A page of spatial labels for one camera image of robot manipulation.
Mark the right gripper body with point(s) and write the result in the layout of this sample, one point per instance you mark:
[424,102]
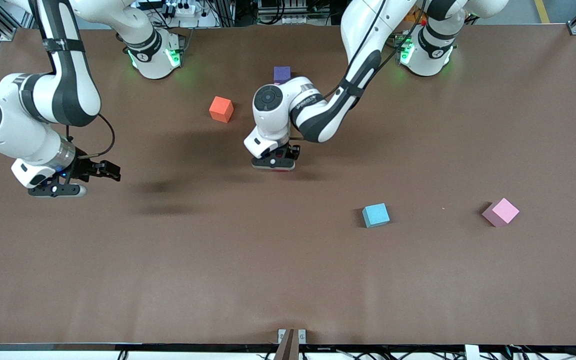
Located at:
[86,168]

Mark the red foam block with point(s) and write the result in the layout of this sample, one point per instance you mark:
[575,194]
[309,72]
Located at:
[282,170]

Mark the purple foam block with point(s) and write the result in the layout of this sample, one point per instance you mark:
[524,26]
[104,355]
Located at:
[280,74]

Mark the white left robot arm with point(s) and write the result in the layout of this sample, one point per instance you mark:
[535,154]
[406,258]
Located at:
[318,115]

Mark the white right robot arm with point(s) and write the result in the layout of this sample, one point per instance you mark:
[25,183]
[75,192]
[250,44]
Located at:
[18,125]

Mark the orange foam block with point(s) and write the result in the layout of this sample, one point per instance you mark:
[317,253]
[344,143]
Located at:
[221,109]

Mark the blue foam block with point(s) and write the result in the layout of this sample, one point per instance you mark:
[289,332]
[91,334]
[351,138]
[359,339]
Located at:
[375,215]

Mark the white power strip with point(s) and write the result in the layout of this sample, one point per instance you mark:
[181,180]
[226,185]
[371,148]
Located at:
[185,10]

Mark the bag of orange items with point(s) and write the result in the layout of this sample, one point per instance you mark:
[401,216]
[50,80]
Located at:
[418,17]

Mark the pink foam block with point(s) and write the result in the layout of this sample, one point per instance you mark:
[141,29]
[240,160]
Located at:
[502,211]

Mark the white label tag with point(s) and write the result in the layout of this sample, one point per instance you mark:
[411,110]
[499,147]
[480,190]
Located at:
[472,352]

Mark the metal table edge rail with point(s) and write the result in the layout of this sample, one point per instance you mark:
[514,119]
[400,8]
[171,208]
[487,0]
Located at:
[118,346]

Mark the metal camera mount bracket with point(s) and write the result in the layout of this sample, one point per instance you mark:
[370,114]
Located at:
[290,345]

